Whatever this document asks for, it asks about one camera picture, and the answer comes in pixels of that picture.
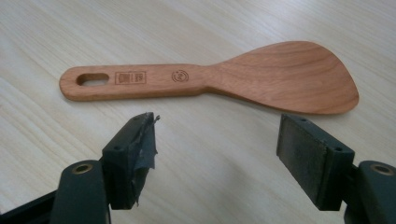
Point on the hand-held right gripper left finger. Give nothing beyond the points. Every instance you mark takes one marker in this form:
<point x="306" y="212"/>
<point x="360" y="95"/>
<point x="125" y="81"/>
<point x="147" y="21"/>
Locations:
<point x="127" y="165"/>

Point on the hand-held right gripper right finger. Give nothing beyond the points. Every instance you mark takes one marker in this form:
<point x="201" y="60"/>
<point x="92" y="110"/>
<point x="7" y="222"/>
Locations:
<point x="314" y="161"/>

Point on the wooden rice spatula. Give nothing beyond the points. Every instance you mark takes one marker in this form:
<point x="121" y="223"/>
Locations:
<point x="280" y="77"/>

